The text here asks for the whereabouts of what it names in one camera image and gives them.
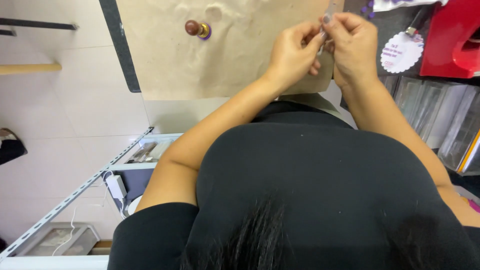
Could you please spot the person's left hand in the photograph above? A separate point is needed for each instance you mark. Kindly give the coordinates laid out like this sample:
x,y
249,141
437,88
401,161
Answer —
x,y
290,56

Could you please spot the person's right hand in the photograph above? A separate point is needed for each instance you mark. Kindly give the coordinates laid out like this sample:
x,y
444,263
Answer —
x,y
356,45

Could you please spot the purple wax beads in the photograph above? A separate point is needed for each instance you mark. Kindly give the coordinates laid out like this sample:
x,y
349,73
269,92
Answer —
x,y
369,9

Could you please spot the white scalloped round tag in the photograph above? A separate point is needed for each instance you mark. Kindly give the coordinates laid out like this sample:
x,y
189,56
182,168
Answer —
x,y
399,56

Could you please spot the white bag of purple beads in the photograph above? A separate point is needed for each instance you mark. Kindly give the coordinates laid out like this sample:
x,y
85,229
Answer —
x,y
405,3

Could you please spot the brown kraft paper sheet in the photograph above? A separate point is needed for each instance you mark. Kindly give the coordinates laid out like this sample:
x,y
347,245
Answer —
x,y
225,60

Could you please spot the purple wax seal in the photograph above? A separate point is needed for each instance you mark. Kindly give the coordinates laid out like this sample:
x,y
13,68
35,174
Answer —
x,y
207,33

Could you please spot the red plastic machine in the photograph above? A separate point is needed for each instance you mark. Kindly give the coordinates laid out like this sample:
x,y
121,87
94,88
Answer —
x,y
450,41

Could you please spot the clear plastic drawer unit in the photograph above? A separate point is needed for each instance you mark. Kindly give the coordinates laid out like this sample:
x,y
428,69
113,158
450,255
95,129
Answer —
x,y
442,112

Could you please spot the person's black shirt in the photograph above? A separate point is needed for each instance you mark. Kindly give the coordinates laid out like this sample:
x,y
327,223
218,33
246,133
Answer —
x,y
307,195

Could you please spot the pink item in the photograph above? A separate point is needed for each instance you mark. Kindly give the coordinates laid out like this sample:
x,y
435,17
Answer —
x,y
474,205

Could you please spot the white round bowl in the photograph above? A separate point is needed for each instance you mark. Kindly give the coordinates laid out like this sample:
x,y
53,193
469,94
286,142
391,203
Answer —
x,y
134,205

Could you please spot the white power adapter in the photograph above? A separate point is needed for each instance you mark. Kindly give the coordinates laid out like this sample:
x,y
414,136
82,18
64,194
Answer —
x,y
116,186

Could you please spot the black metal bar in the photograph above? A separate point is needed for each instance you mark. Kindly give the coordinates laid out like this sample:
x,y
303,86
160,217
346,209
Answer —
x,y
37,24

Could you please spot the white metal shelf rack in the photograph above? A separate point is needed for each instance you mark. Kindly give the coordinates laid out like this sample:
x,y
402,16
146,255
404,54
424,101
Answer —
x,y
75,195

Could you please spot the wooden pole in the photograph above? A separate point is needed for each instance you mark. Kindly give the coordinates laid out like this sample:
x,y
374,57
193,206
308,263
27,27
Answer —
x,y
30,69

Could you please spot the clear plastic storage box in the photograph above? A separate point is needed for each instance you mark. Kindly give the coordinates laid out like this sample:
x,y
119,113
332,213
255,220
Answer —
x,y
60,240

